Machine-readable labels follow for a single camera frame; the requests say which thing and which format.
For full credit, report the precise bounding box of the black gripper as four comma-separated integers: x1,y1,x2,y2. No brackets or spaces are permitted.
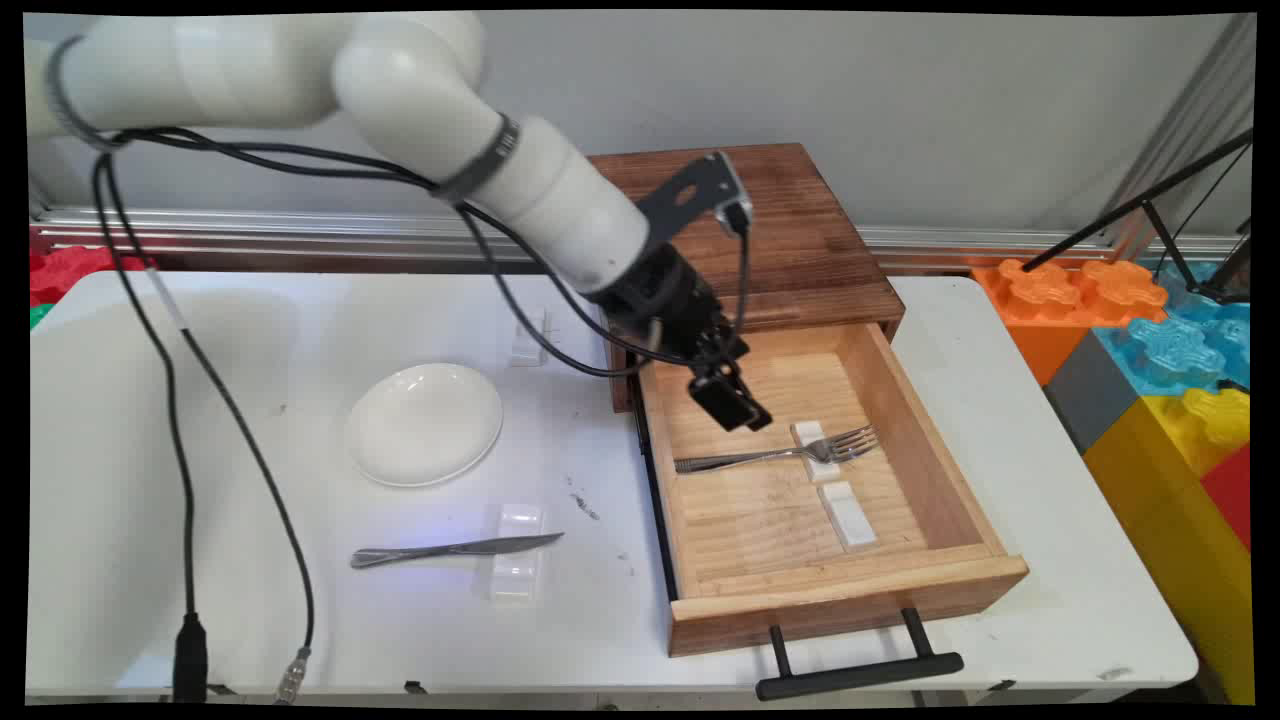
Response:
588,243,774,433

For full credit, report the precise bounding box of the silver table knife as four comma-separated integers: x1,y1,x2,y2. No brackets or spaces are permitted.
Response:
350,532,566,570

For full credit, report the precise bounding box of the silver fork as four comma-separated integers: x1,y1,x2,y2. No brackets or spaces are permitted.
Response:
674,425,882,475

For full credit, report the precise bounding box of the light wooden drawer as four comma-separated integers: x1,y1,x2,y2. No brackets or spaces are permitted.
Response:
635,322,1031,658

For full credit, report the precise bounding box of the dark wooden drawer cabinet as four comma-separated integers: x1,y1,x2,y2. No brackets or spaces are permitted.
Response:
585,143,907,413

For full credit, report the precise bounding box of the small white cutlery rest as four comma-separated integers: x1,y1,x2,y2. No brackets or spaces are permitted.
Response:
509,305,552,368

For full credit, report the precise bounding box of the long white cutlery rest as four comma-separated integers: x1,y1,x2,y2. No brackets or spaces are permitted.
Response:
489,504,547,602

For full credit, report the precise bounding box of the white ceramic plate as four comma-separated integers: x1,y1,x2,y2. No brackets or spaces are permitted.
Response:
346,362,505,489

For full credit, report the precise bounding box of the orange foam block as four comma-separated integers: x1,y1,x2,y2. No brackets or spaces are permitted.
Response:
972,258,1170,387

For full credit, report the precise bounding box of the grey foam block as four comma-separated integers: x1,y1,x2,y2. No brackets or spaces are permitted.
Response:
1043,330,1142,456

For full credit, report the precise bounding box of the blue foam block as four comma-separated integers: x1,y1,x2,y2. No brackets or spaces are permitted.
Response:
1094,262,1252,399

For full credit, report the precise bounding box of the black tripod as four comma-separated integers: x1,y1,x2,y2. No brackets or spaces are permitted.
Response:
1020,130,1254,307

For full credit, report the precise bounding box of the red foam block with knobs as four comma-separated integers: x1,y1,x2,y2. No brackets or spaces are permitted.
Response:
30,245,158,307

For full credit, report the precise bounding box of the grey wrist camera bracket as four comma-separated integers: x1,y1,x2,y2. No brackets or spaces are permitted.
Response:
635,150,754,247

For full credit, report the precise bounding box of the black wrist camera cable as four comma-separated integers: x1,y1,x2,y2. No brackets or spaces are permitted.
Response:
115,128,753,379

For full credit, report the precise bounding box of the black drawer handle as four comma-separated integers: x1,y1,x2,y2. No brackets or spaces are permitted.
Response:
755,607,966,702

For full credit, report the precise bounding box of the horizontal aluminium rail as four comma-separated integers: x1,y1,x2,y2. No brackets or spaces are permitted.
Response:
30,207,1247,265

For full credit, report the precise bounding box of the black cable with silver connector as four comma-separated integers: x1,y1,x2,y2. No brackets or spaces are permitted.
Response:
98,152,316,704

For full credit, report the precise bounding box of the black cable with black plug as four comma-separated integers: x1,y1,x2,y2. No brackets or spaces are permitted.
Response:
92,150,209,703

